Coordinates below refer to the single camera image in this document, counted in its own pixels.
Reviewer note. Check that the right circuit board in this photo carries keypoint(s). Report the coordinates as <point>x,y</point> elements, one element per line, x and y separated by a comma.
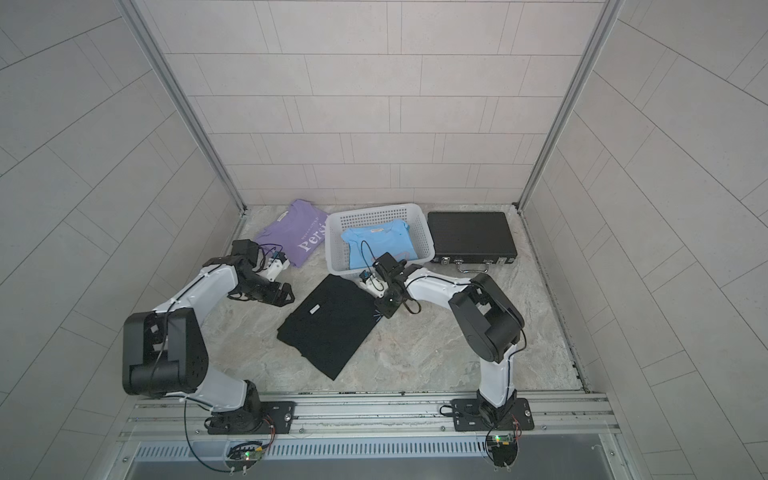
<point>502,450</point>

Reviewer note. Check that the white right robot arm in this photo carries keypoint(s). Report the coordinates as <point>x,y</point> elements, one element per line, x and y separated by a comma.
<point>492,326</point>

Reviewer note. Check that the left circuit board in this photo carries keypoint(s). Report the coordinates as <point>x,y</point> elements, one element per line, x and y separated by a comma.
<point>242,457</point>

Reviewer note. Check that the purple folded t-shirt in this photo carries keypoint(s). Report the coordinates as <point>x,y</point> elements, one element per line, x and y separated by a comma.
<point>299,232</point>

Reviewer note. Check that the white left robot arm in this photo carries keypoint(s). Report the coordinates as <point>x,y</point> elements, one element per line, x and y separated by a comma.
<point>165,354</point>

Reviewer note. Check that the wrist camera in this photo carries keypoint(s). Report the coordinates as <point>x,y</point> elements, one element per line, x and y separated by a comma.
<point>275,265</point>
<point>371,283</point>

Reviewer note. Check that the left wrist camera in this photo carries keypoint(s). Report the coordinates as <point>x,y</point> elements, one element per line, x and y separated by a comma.
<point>275,265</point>

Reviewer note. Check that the light blue t-shirt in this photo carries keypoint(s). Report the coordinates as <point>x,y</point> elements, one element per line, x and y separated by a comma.
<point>366,244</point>

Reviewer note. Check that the black hard case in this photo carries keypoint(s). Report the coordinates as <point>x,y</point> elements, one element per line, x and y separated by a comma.
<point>471,237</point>

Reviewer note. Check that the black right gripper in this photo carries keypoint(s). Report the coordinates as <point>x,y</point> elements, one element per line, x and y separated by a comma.
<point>383,310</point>

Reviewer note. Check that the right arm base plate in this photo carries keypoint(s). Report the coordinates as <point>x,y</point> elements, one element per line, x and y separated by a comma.
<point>478,415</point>

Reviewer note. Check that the aluminium mounting rail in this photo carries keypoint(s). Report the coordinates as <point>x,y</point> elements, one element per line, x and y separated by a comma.
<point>316,416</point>

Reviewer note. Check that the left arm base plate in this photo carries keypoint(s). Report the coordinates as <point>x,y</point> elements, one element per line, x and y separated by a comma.
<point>271,417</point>

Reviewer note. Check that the black t-shirt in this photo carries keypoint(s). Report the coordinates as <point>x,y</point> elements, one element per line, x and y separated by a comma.
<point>329,326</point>

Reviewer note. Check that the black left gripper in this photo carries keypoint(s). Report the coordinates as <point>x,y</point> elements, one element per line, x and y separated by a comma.
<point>274,295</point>

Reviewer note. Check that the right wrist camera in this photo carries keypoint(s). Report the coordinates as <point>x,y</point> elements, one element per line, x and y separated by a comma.
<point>371,283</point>

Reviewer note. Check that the white plastic laundry basket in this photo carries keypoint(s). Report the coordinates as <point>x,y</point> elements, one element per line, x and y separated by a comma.
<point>337,251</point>

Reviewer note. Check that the circuit board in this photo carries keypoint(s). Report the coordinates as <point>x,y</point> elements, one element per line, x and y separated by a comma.
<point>502,450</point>
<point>242,457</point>

